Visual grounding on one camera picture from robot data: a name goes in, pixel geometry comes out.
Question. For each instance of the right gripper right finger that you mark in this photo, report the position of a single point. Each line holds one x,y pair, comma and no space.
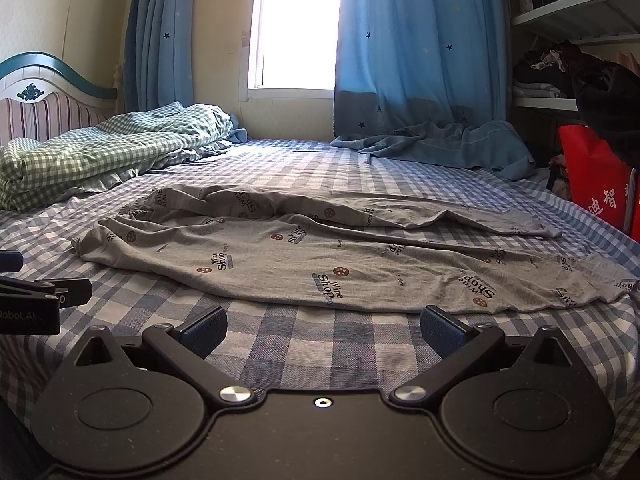
465,352

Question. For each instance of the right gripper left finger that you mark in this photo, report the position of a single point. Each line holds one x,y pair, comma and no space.
184,349

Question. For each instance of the grey printed pants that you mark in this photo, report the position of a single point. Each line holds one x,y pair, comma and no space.
342,250

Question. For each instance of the green checked folded quilt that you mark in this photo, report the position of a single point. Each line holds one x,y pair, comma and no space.
94,159

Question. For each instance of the striped bed headboard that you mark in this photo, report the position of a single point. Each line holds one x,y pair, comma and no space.
43,97

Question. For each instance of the red bag with characters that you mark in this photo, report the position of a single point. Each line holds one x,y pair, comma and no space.
599,181

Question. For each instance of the small blue cloth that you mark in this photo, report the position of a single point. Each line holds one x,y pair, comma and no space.
238,134

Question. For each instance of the blue star curtain right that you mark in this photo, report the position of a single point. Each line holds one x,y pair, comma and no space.
427,81

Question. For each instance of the dark clothes on shelf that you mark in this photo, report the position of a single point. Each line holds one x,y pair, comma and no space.
548,67

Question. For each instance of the black hanging garment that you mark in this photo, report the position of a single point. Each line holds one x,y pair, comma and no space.
607,98

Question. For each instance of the blue curtain left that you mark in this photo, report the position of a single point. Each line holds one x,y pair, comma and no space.
158,54

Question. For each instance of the bright window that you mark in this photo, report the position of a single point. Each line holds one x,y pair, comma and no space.
290,50

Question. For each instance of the white shelf unit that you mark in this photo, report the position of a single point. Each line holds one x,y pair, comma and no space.
606,28

